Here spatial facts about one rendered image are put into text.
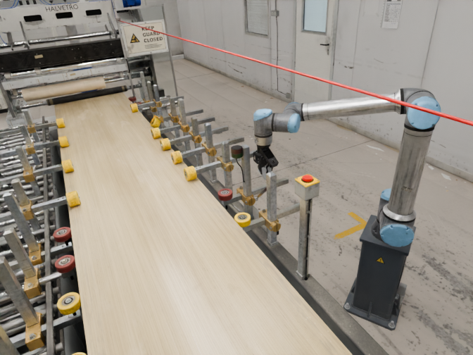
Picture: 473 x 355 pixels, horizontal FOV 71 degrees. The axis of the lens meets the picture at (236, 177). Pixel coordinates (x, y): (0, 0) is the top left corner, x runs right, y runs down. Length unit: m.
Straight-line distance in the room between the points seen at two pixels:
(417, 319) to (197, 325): 1.64
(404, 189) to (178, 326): 1.13
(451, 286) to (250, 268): 1.75
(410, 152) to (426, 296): 1.33
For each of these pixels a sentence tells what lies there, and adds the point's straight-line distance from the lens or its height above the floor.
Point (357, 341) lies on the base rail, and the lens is 1.47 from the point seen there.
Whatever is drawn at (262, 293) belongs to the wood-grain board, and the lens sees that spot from 1.31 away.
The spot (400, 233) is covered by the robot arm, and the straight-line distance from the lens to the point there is 1.80.
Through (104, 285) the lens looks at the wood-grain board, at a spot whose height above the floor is 0.90.
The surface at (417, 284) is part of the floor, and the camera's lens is 2.75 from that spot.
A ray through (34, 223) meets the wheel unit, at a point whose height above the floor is 0.85.
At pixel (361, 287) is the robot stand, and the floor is 0.22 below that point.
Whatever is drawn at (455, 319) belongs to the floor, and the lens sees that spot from 2.64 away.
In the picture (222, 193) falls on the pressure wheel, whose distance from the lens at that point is 1.84.
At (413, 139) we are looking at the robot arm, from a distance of 1.59.
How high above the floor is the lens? 1.90
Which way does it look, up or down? 30 degrees down
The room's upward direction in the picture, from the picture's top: 4 degrees counter-clockwise
